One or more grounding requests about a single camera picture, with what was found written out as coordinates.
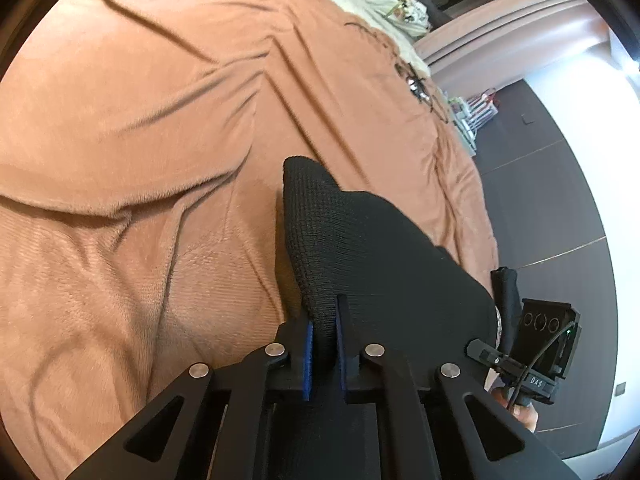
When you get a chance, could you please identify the black knit pants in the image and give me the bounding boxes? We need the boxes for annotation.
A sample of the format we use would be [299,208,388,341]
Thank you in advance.
[283,156,498,384]

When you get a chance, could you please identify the person's right hand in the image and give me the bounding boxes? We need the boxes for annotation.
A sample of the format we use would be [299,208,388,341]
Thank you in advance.
[491,387,539,432]

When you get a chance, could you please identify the black garment right edge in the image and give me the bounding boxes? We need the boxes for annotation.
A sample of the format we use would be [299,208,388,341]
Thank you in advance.
[490,266,523,354]

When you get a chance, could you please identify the white storage box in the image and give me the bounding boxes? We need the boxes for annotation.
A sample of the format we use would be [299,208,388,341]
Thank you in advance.
[447,88,499,157]

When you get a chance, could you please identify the orange blanket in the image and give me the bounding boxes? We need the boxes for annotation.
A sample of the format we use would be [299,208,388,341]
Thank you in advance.
[1,0,498,479]

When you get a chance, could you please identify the right pink curtain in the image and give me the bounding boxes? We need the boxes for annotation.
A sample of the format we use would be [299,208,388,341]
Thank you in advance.
[414,0,608,98]

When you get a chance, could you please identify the black cords on bed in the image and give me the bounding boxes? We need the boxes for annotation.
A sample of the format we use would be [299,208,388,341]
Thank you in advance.
[344,20,449,124]

